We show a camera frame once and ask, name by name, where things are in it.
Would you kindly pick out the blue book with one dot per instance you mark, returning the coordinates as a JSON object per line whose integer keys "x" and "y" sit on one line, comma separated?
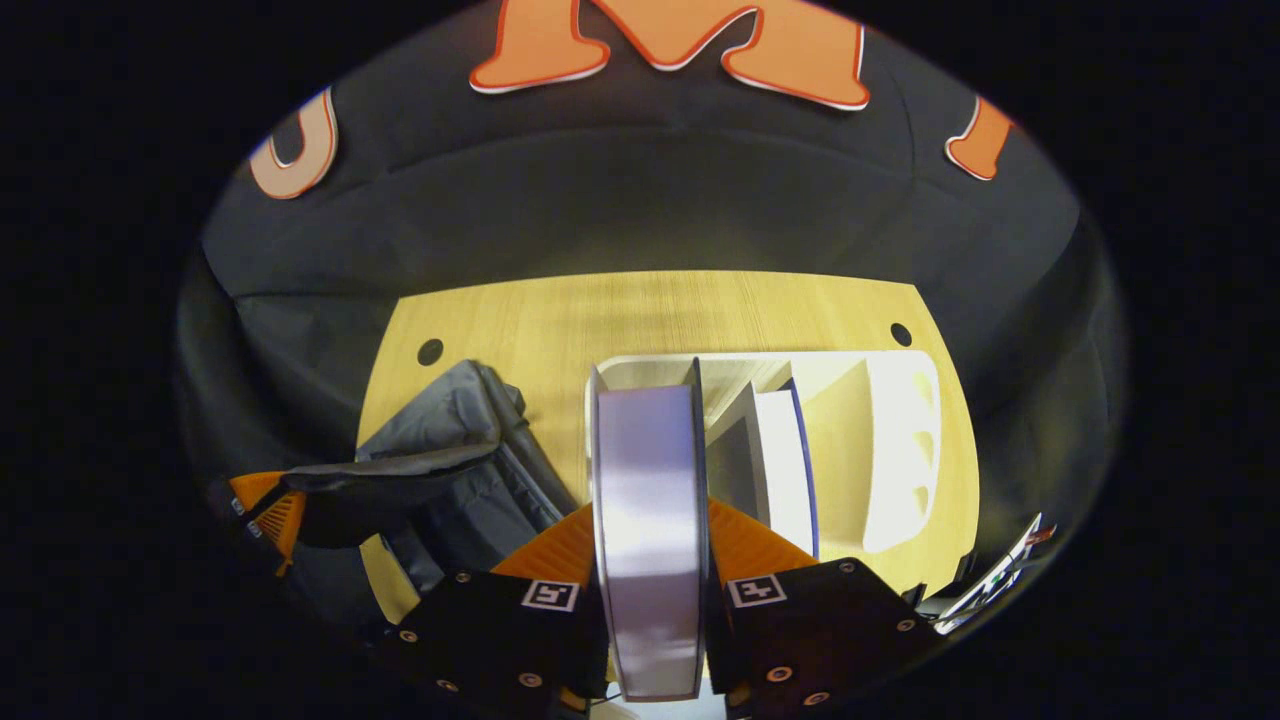
{"x": 785, "y": 470}

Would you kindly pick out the grey schoolbag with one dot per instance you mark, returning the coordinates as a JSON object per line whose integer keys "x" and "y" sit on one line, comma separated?
{"x": 470, "y": 480}

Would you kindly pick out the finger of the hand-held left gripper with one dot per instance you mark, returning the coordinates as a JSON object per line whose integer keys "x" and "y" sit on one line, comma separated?
{"x": 255, "y": 485}
{"x": 285, "y": 525}

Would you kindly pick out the white bookshelf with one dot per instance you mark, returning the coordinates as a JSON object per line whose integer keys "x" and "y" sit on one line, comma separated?
{"x": 890, "y": 450}

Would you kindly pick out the white equipment stand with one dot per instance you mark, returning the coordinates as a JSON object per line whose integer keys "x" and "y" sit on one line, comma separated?
{"x": 995, "y": 580}

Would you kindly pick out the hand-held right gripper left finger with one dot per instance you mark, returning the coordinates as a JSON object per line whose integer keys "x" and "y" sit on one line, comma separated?
{"x": 500, "y": 630}

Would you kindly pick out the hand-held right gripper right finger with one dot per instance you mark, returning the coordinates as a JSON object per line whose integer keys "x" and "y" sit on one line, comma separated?
{"x": 810, "y": 630}

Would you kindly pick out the grey white book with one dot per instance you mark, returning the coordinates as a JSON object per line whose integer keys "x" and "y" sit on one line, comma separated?
{"x": 650, "y": 520}

